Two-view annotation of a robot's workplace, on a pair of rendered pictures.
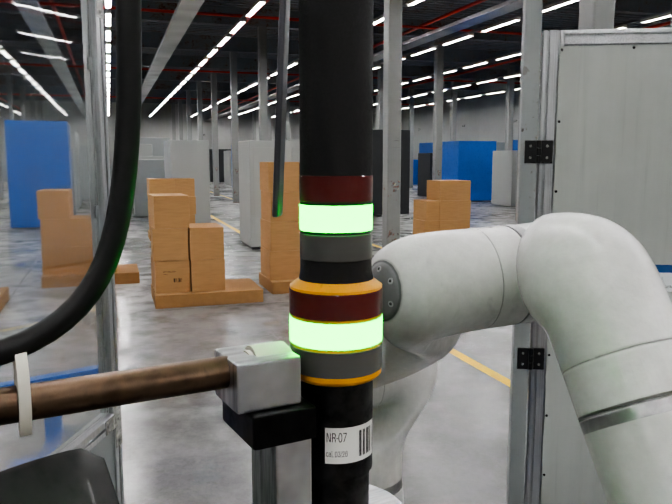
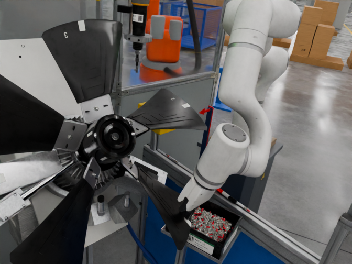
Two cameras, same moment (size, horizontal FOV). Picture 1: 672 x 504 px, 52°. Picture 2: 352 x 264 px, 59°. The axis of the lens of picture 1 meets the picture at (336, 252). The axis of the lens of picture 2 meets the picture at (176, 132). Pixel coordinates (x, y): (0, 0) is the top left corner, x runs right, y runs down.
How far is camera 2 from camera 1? 0.62 m
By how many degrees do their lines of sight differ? 40
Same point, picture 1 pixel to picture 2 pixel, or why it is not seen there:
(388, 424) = (260, 80)
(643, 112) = not seen: outside the picture
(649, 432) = (230, 51)
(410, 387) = (270, 69)
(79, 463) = (118, 23)
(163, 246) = (302, 32)
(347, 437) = (135, 15)
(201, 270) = (316, 47)
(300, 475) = (127, 20)
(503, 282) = not seen: hidden behind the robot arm
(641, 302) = (248, 17)
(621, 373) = (233, 35)
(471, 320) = not seen: hidden behind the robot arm
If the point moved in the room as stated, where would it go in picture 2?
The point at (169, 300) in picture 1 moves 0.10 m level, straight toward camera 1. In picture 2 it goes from (296, 58) to (295, 58)
